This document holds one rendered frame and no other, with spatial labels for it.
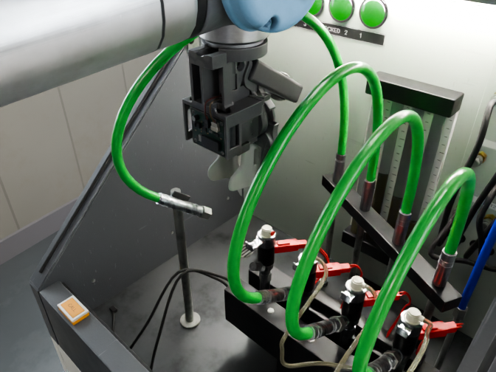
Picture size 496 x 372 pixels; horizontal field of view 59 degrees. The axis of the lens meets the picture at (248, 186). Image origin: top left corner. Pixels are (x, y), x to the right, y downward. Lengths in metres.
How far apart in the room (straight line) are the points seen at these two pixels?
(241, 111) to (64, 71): 0.27
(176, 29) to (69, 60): 0.06
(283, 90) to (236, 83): 0.08
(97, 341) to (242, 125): 0.44
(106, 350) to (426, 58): 0.67
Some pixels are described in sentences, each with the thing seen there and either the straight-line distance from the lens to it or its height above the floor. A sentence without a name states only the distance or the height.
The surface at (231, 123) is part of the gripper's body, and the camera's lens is 0.47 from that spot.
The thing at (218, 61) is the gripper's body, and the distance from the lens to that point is 0.46.
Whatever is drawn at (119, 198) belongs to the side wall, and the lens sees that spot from 0.87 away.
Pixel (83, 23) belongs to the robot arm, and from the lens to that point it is 0.23.
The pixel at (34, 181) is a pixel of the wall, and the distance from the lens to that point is 2.44.
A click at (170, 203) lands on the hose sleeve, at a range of 0.68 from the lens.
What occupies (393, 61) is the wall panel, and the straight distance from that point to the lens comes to 0.78.
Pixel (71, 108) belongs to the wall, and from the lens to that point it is 2.43.
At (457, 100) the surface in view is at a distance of 0.73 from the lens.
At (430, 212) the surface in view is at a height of 1.30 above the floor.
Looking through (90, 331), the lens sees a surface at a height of 0.95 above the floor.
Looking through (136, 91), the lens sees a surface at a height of 1.33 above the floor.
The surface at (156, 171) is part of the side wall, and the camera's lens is 0.90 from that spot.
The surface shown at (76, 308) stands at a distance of 0.82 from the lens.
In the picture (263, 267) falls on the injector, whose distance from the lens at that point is 0.71.
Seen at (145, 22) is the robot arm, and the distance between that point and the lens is 0.24.
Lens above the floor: 1.55
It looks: 34 degrees down
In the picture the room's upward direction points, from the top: straight up
